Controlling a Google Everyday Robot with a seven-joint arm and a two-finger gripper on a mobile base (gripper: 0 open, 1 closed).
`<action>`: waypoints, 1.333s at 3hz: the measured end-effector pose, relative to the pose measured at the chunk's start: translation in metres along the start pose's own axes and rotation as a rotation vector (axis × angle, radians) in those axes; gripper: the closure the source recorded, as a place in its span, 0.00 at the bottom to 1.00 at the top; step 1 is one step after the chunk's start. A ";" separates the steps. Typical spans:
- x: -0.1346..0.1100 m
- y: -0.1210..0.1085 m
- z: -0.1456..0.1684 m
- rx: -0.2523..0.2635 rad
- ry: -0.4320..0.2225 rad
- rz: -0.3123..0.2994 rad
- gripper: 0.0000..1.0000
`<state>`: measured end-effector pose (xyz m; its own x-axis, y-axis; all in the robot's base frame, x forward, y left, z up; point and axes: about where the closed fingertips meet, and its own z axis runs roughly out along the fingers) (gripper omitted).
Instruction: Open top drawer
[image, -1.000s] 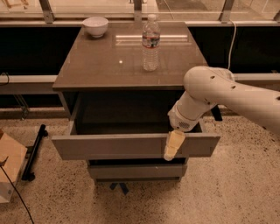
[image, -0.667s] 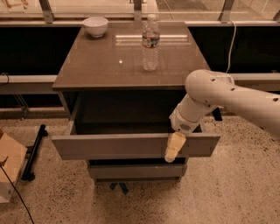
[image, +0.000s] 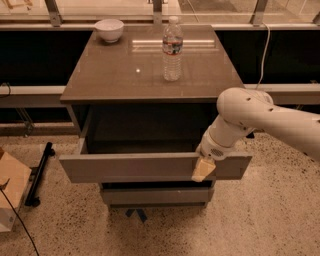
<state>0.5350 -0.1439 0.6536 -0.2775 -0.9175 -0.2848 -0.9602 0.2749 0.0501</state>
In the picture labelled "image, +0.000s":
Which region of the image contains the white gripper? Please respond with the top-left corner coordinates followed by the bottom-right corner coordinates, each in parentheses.
top-left (191, 115), bottom-right (253, 182)

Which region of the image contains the grey top drawer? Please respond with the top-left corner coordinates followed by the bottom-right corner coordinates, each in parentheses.
top-left (58, 106), bottom-right (254, 184)

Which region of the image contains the grey drawer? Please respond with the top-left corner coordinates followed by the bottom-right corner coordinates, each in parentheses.
top-left (58, 106), bottom-right (254, 184)
top-left (101, 188), bottom-right (214, 206)

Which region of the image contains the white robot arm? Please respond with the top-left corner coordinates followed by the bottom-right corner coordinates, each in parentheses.
top-left (192, 88), bottom-right (320, 182)

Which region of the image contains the grey drawer cabinet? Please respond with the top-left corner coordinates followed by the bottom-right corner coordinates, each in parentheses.
top-left (61, 25), bottom-right (251, 208)

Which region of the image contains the grey bottom drawer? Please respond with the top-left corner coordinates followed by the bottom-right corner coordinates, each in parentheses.
top-left (101, 188), bottom-right (214, 206)

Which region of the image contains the clear plastic water bottle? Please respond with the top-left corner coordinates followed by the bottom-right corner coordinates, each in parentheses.
top-left (162, 16), bottom-right (183, 81)

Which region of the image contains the white ceramic bowl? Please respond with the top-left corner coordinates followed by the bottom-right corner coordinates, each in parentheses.
top-left (94, 19), bottom-right (124, 43)

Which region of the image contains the black stand bar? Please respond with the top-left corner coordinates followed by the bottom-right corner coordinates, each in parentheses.
top-left (25, 142), bottom-right (55, 207)

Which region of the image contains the cardboard box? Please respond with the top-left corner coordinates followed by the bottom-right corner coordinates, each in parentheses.
top-left (0, 149), bottom-right (31, 232)

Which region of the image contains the metal window railing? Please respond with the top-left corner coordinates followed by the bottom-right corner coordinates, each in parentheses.
top-left (0, 0), bottom-right (320, 108)

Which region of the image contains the white cable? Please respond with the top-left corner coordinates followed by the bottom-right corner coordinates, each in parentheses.
top-left (254, 23), bottom-right (271, 90)

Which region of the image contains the black cable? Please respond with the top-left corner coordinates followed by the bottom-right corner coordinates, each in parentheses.
top-left (0, 186), bottom-right (40, 256)

